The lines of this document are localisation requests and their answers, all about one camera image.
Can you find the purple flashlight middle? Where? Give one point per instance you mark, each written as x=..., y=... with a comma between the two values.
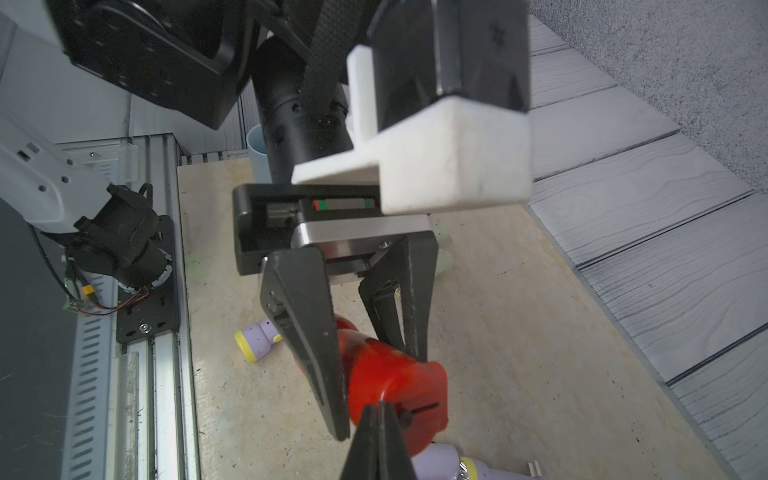
x=442, y=461

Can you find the red flashlight all red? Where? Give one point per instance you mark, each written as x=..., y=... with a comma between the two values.
x=363, y=371

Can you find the green flashlight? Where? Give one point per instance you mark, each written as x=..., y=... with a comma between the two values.
x=441, y=234
x=444, y=262

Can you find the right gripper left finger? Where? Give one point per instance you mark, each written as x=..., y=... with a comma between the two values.
x=362, y=459

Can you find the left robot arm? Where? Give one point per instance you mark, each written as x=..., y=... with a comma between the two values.
x=347, y=286

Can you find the purple flashlight left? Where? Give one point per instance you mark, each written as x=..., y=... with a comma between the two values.
x=256, y=340

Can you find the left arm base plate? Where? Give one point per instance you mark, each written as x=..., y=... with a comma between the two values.
x=147, y=282

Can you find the purple flashlight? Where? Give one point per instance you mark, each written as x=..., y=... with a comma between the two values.
x=442, y=461
x=256, y=340

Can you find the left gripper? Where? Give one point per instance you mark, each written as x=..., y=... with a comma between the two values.
x=273, y=223

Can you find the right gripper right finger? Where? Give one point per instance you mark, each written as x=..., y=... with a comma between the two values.
x=395, y=460

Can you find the aluminium mounting rail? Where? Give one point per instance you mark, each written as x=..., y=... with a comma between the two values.
x=130, y=411

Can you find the light blue mug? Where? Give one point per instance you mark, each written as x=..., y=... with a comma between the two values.
x=258, y=155

